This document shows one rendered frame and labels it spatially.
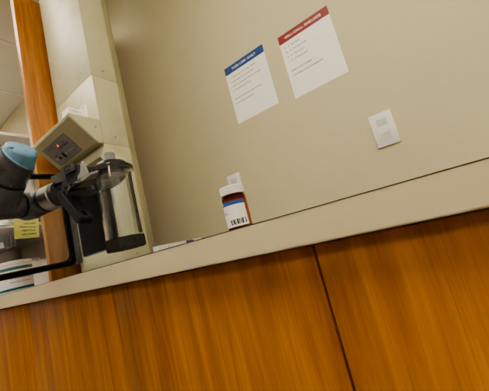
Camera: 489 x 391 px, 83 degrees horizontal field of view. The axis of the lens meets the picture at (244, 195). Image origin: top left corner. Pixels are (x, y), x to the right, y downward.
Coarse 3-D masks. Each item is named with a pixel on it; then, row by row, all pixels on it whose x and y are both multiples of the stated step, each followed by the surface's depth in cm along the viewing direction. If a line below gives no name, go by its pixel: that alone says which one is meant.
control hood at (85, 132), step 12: (60, 120) 102; (72, 120) 100; (84, 120) 103; (96, 120) 107; (48, 132) 107; (60, 132) 105; (72, 132) 104; (84, 132) 103; (96, 132) 106; (36, 144) 113; (48, 144) 112; (84, 144) 107; (96, 144) 107; (84, 156) 114; (60, 168) 121
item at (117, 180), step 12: (108, 168) 72; (120, 168) 73; (132, 168) 77; (96, 180) 72; (108, 180) 71; (120, 180) 72; (108, 192) 71; (120, 192) 72; (132, 192) 74; (108, 204) 70; (120, 204) 71; (132, 204) 73; (108, 216) 70; (120, 216) 70; (132, 216) 72; (108, 228) 70; (120, 228) 69; (132, 228) 71
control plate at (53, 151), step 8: (64, 136) 106; (56, 144) 110; (64, 144) 109; (72, 144) 108; (48, 152) 115; (56, 152) 114; (64, 152) 113; (72, 152) 112; (56, 160) 117; (64, 160) 116
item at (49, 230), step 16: (0, 224) 102; (16, 224) 105; (32, 224) 108; (48, 224) 112; (0, 240) 100; (16, 240) 104; (32, 240) 107; (48, 240) 111; (64, 240) 115; (0, 256) 99; (16, 256) 102; (32, 256) 106; (48, 256) 109; (64, 256) 113; (0, 272) 98
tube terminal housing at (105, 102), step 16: (96, 80) 113; (80, 96) 116; (96, 96) 110; (112, 96) 116; (96, 112) 110; (112, 112) 114; (112, 128) 112; (128, 128) 126; (112, 144) 110; (128, 144) 116; (80, 160) 117; (96, 160) 111; (128, 160) 114; (144, 208) 122; (144, 224) 112; (80, 240) 117; (96, 256) 111; (112, 256) 105; (128, 256) 102
